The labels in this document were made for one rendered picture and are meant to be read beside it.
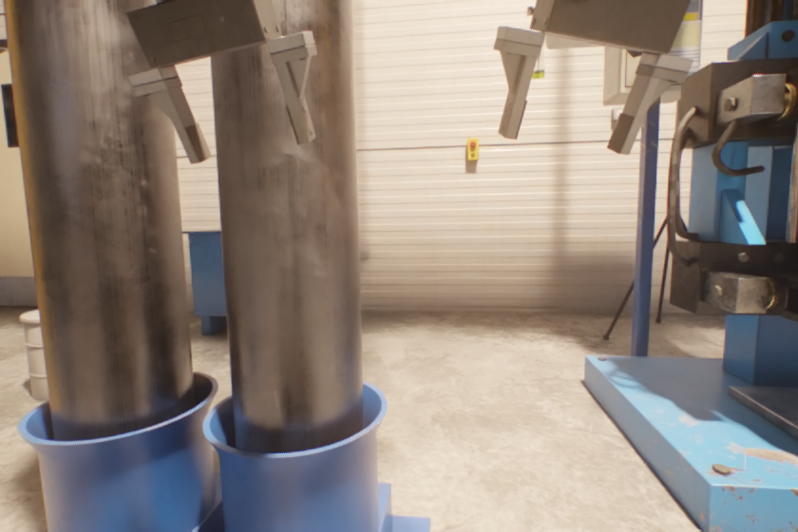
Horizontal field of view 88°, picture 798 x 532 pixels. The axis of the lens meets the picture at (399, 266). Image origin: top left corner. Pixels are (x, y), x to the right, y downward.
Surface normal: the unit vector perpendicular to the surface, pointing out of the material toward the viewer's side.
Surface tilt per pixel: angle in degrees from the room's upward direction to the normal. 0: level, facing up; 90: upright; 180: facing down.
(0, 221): 90
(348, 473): 90
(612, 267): 90
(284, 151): 90
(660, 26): 114
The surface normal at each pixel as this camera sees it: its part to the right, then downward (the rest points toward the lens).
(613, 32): 0.09, 0.50
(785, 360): -0.12, 0.11
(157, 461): 0.76, 0.06
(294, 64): -0.12, 0.50
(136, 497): 0.57, 0.08
